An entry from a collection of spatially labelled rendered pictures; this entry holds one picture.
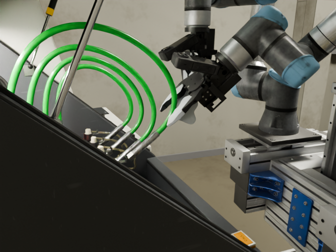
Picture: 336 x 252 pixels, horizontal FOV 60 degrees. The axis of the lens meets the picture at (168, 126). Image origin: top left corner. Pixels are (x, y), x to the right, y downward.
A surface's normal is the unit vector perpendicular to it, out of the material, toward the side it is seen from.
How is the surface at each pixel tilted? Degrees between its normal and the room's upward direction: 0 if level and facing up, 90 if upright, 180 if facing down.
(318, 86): 90
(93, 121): 90
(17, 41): 90
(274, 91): 90
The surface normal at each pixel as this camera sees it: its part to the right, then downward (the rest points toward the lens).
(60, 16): 0.30, 0.29
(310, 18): -0.95, 0.09
